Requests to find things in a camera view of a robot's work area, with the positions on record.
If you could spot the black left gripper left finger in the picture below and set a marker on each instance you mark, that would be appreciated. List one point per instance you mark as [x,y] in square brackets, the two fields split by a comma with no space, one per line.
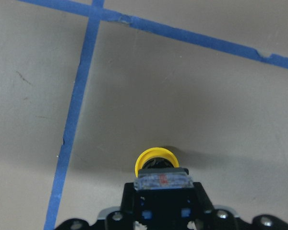
[123,218]

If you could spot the yellow push button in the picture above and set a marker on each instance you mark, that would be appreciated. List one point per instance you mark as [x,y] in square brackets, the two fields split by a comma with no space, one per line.
[158,168]

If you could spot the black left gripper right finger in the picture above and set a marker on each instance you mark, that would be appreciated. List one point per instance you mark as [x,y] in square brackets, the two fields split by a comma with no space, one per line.
[213,218]

